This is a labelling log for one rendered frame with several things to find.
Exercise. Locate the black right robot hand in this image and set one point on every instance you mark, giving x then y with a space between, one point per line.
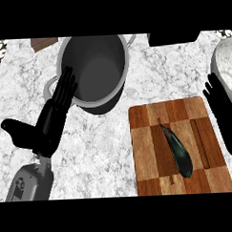
221 107

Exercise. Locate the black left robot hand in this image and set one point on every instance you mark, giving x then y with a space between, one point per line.
48 124

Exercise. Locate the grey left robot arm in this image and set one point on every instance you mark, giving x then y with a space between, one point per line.
30 182

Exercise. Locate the checkered wooden cutting board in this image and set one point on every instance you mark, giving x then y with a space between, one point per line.
178 147

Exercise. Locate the dark green eggplant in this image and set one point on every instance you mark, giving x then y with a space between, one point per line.
179 150

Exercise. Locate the grey metal pot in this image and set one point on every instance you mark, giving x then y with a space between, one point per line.
93 71

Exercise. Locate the white speckled bowl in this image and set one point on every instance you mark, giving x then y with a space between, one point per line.
225 63

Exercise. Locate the brown wooden block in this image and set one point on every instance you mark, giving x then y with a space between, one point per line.
43 43

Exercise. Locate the black appliance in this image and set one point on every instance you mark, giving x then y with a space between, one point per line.
173 37

